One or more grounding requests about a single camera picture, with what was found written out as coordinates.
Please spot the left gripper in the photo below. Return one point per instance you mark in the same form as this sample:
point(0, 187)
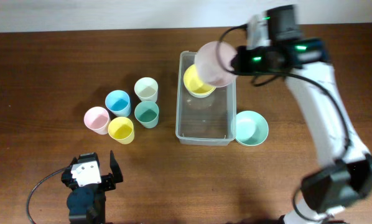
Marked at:
point(107, 178)

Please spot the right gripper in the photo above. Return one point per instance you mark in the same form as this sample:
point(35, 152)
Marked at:
point(237, 63)

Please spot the pink plastic cup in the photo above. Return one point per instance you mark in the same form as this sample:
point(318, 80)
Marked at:
point(97, 119)

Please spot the blue plastic cup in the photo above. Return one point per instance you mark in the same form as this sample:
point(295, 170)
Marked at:
point(119, 103)

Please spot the green plastic cup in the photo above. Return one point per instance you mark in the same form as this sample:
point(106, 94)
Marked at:
point(147, 113)

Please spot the pink plastic bowl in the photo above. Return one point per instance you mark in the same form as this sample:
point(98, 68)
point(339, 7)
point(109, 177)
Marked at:
point(208, 67)

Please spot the mint green plastic bowl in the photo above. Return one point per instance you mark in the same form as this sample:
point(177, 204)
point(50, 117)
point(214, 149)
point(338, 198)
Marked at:
point(251, 128)

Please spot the cream white plastic cup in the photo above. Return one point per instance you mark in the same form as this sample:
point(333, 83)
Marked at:
point(146, 89)

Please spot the yellow plastic bowl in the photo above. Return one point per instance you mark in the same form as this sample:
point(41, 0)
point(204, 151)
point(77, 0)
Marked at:
point(192, 81)

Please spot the white plastic bowl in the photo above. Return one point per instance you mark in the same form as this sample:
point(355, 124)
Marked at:
point(205, 92)

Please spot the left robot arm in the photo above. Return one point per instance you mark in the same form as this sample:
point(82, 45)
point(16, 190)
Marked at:
point(87, 200)

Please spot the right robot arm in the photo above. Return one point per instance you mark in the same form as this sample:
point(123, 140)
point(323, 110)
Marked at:
point(345, 174)

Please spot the clear plastic storage container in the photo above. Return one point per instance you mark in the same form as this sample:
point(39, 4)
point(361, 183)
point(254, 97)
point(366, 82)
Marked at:
point(208, 121)

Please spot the yellow plastic cup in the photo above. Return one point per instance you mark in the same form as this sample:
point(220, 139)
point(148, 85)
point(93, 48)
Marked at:
point(121, 129)

